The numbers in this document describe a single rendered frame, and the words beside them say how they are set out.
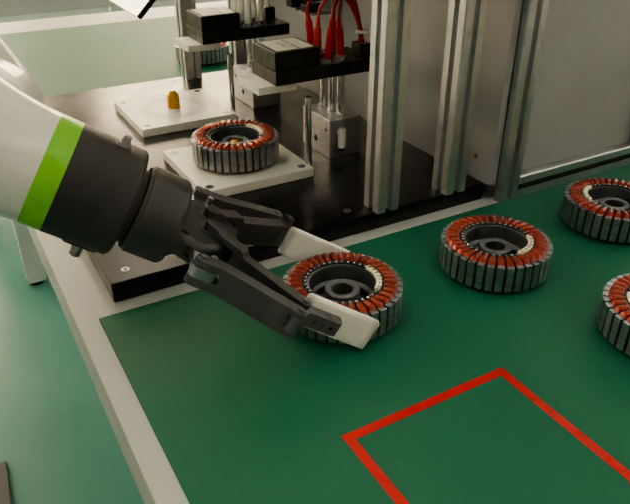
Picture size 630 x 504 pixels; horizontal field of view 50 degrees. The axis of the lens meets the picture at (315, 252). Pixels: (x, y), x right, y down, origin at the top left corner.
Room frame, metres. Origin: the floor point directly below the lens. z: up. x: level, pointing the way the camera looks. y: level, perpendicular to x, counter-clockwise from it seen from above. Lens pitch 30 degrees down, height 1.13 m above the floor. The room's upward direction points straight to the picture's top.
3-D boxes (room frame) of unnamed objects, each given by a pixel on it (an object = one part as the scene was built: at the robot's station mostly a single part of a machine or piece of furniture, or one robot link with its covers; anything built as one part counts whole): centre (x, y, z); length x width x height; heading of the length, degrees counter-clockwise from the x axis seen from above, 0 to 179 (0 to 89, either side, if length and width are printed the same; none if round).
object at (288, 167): (0.82, 0.10, 0.78); 0.15 x 0.15 x 0.01; 30
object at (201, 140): (0.82, 0.10, 0.80); 0.11 x 0.11 x 0.04
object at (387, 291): (0.53, -0.03, 0.77); 0.11 x 0.11 x 0.04
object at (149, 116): (1.03, 0.22, 0.78); 0.15 x 0.15 x 0.01; 30
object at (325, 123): (0.90, -0.02, 0.80); 0.08 x 0.05 x 0.06; 30
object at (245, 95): (1.11, 0.10, 0.80); 0.08 x 0.05 x 0.06; 30
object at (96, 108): (0.94, 0.15, 0.76); 0.64 x 0.47 x 0.02; 30
